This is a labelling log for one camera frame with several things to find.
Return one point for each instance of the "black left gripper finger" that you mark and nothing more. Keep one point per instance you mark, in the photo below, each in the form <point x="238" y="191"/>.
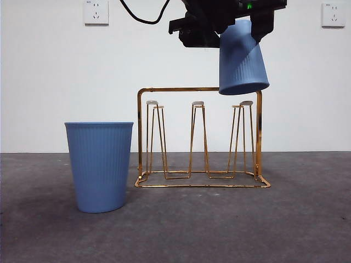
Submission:
<point x="221" y="26"/>
<point x="261" y="24"/>

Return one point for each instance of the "blue ribbed plastic cup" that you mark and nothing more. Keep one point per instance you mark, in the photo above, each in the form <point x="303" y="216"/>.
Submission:
<point x="100" y="164"/>
<point x="241" y="68"/>

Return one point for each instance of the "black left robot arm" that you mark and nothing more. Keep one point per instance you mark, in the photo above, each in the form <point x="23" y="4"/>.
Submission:
<point x="200" y="16"/>

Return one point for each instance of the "white wall socket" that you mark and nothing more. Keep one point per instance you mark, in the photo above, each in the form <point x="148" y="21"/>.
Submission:
<point x="333" y="15"/>
<point x="96" y="12"/>

